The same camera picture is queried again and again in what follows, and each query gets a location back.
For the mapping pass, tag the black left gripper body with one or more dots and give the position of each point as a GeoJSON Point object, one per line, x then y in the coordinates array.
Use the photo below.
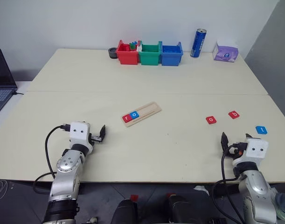
{"type": "Point", "coordinates": [95, 138]}

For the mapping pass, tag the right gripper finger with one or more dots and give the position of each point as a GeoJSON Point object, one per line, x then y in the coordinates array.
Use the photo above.
{"type": "Point", "coordinates": [248, 136]}
{"type": "Point", "coordinates": [224, 142]}

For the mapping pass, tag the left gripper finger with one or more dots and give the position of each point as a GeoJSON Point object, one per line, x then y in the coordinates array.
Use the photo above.
{"type": "Point", "coordinates": [103, 131]}

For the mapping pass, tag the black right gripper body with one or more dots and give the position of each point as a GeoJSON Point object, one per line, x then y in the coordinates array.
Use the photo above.
{"type": "Point", "coordinates": [236, 150]}

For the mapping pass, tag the red letter tile o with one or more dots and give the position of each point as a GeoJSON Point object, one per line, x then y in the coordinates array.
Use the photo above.
{"type": "Point", "coordinates": [211, 120]}

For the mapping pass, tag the red letter tile b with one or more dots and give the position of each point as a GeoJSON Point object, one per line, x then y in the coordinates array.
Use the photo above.
{"type": "Point", "coordinates": [234, 114]}

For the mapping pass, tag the wooden letter tray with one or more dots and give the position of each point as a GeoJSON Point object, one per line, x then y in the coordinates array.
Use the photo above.
{"type": "Point", "coordinates": [148, 109]}

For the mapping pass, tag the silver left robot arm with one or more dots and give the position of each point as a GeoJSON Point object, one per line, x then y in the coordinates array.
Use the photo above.
{"type": "Point", "coordinates": [65, 163]}

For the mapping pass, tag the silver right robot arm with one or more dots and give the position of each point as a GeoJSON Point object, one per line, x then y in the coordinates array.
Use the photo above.
{"type": "Point", "coordinates": [256, 186]}

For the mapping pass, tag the blue letter tile t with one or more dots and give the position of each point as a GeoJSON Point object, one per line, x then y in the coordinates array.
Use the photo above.
{"type": "Point", "coordinates": [261, 130]}

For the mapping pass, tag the white crumpled paper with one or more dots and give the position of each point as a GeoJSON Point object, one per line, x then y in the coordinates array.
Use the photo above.
{"type": "Point", "coordinates": [201, 189]}

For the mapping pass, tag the blue denim trouser leg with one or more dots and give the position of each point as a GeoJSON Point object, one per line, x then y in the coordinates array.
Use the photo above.
{"type": "Point", "coordinates": [284, 203]}

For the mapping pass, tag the red floor marker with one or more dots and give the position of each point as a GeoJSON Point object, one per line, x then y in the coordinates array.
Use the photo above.
{"type": "Point", "coordinates": [134, 198]}

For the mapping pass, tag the red plastic bin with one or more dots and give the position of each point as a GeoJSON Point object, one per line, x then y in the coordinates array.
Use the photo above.
{"type": "Point", "coordinates": [127, 57]}

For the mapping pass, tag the dark rounded shape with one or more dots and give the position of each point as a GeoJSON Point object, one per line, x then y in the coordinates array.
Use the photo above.
{"type": "Point", "coordinates": [124, 212]}
{"type": "Point", "coordinates": [184, 210]}

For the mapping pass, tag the small white floor scrap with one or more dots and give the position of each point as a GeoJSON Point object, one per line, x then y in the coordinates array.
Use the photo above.
{"type": "Point", "coordinates": [93, 219]}

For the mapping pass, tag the purple tissue box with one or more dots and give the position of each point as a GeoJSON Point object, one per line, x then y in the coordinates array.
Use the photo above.
{"type": "Point", "coordinates": [225, 54]}

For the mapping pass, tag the green plastic bin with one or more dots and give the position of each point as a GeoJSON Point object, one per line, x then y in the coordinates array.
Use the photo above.
{"type": "Point", "coordinates": [149, 58]}

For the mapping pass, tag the green toy brick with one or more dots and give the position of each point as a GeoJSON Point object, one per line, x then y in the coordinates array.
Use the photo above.
{"type": "Point", "coordinates": [133, 47]}

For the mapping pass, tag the white toy block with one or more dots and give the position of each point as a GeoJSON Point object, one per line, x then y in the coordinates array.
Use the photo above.
{"type": "Point", "coordinates": [139, 48]}

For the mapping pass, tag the blue toy brick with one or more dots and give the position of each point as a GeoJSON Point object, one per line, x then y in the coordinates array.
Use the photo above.
{"type": "Point", "coordinates": [133, 43]}

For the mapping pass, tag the blue plastic bin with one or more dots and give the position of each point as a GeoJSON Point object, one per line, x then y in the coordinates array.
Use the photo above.
{"type": "Point", "coordinates": [171, 58]}

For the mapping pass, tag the blue drink can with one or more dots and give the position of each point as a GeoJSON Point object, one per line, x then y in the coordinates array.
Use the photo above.
{"type": "Point", "coordinates": [198, 43]}

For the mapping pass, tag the dark laptop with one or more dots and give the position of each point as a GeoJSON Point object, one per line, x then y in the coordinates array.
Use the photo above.
{"type": "Point", "coordinates": [2, 77]}

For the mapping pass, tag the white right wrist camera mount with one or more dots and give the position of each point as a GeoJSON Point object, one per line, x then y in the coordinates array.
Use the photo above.
{"type": "Point", "coordinates": [257, 148]}

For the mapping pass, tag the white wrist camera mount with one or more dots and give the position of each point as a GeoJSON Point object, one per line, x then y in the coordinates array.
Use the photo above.
{"type": "Point", "coordinates": [79, 133]}
{"type": "Point", "coordinates": [257, 148]}

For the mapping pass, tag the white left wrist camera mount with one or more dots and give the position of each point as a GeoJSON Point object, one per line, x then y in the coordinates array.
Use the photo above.
{"type": "Point", "coordinates": [79, 133]}

